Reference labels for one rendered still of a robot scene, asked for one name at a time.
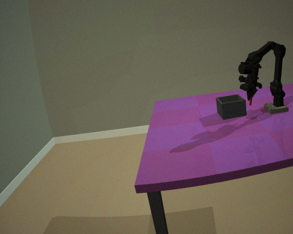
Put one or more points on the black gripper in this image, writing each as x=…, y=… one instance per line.
x=251, y=85

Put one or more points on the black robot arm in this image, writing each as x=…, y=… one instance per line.
x=251, y=66

